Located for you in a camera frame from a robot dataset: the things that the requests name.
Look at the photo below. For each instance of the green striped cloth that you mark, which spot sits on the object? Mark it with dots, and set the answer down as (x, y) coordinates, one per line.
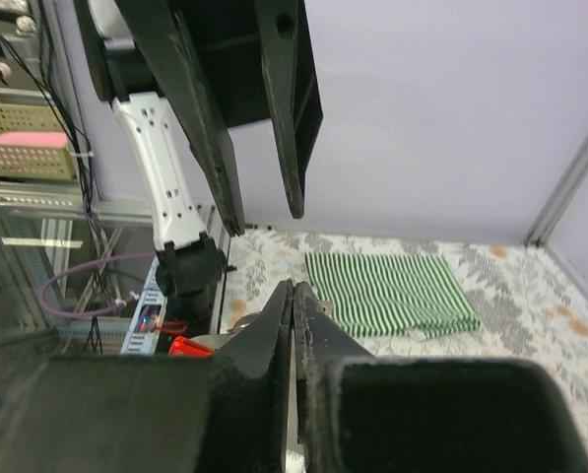
(391, 295)

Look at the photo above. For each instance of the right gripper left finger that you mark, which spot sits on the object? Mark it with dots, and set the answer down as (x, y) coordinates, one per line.
(223, 413)

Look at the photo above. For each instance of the beige perforated basket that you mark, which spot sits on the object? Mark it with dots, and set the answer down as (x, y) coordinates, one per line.
(35, 163)

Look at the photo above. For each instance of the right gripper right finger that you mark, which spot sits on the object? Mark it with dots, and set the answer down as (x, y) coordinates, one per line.
(362, 413)

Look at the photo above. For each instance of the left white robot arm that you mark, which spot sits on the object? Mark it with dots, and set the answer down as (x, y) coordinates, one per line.
(191, 265)

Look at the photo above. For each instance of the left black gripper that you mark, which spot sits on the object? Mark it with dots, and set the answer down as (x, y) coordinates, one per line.
(202, 50)

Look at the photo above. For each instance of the red handled metal key tool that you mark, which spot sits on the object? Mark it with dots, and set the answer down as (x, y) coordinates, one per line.
(204, 345)

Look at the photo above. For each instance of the pink sponge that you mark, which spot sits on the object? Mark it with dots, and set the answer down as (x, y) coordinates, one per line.
(52, 139)

